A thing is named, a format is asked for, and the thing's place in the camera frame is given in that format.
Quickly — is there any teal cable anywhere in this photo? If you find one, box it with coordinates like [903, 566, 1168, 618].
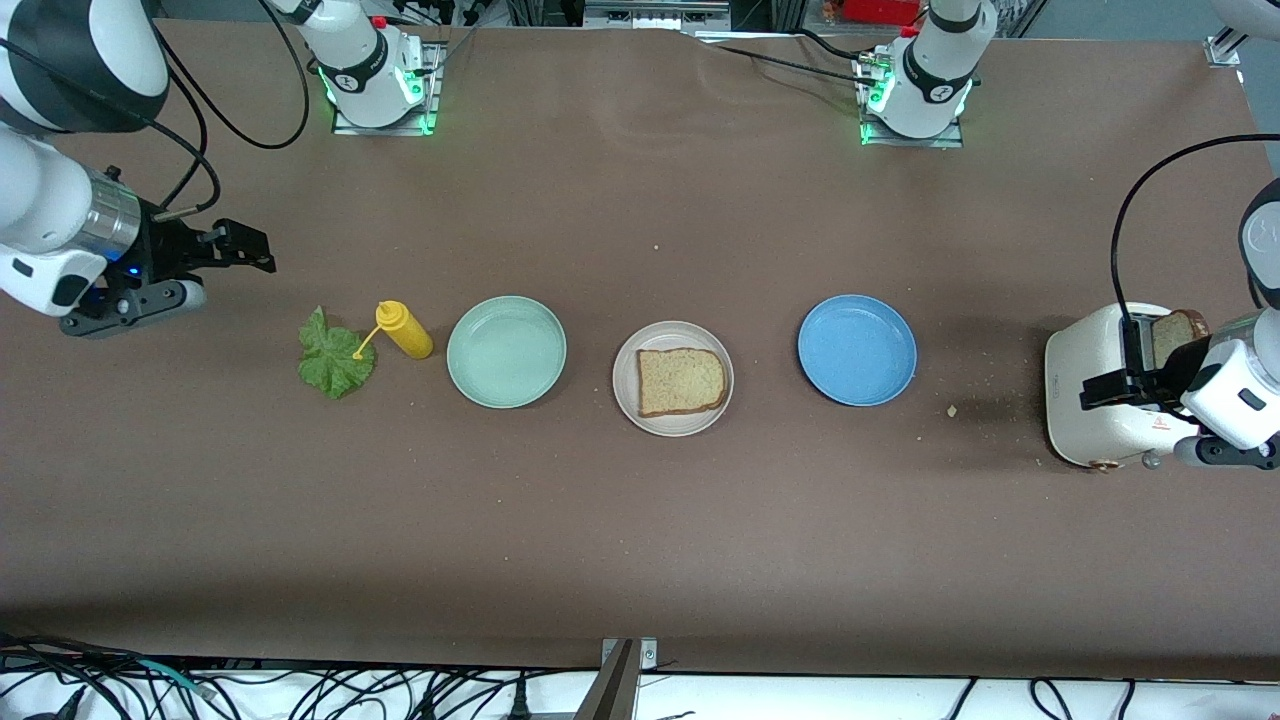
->
[135, 658, 216, 698]

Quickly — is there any silver table edge bracket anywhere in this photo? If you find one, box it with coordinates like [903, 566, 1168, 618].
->
[600, 637, 659, 673]

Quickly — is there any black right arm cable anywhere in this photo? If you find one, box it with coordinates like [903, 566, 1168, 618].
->
[0, 0, 311, 217]

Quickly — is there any mint green plate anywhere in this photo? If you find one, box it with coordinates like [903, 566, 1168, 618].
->
[446, 295, 568, 410]

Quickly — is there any silver metal box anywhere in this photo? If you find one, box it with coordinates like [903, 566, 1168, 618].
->
[583, 0, 731, 31]

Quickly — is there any brown bread slice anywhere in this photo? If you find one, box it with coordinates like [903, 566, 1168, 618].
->
[637, 347, 729, 419]
[1150, 308, 1210, 373]

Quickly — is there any blue plate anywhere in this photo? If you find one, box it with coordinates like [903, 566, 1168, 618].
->
[797, 294, 918, 408]

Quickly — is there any yellow mustard squeeze bottle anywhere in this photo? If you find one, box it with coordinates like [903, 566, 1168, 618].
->
[352, 300, 435, 361]

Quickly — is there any green lettuce leaf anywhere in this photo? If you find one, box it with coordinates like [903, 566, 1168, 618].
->
[297, 305, 378, 400]

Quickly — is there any red box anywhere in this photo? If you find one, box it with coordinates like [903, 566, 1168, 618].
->
[838, 0, 921, 26]

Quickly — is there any beige plate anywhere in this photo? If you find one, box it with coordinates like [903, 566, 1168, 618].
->
[612, 320, 736, 438]

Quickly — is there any white toaster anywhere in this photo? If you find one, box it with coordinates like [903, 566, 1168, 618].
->
[1043, 302, 1201, 473]

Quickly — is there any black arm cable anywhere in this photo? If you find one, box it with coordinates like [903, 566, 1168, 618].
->
[0, 0, 311, 217]
[1110, 133, 1280, 386]

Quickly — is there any grey metal beam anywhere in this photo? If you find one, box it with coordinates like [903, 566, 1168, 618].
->
[573, 640, 641, 720]

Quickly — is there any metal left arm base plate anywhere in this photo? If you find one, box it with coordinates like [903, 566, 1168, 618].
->
[858, 55, 966, 150]

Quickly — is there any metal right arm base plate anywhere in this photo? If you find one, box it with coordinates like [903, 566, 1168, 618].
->
[332, 40, 443, 137]

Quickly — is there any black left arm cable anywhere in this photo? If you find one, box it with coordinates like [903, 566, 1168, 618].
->
[1110, 133, 1280, 386]

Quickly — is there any black table cable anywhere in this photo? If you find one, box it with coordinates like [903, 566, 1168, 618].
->
[690, 36, 881, 89]
[798, 28, 883, 65]

